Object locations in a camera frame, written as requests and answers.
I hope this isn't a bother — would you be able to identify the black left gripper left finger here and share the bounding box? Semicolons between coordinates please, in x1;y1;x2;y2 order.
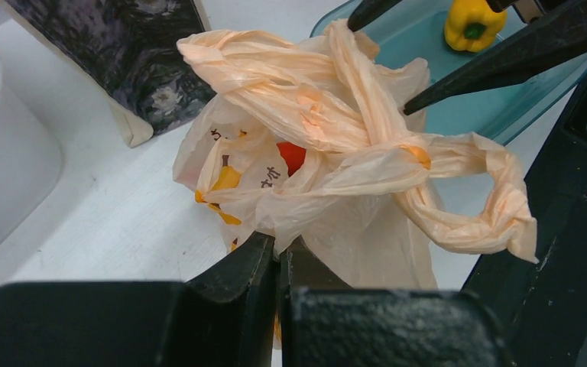
0;233;275;366

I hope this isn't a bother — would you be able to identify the yellow bell pepper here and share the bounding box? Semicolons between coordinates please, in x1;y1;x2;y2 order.
443;0;508;53

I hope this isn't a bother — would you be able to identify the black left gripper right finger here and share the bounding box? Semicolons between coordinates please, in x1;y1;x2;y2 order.
279;239;513;366

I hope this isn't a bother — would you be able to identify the orange plastic grocery bag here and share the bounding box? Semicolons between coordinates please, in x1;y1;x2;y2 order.
173;20;538;290

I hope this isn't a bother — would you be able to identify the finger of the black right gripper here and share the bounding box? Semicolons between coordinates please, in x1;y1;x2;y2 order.
404;1;587;115
347;0;401;31

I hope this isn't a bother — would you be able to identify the canvas tote bag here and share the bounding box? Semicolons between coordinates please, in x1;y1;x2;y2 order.
0;0;215;148

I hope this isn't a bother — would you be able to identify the teal plastic tray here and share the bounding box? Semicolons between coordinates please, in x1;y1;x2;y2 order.
313;1;587;144

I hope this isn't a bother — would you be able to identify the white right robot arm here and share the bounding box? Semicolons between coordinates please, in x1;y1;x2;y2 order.
404;1;587;366

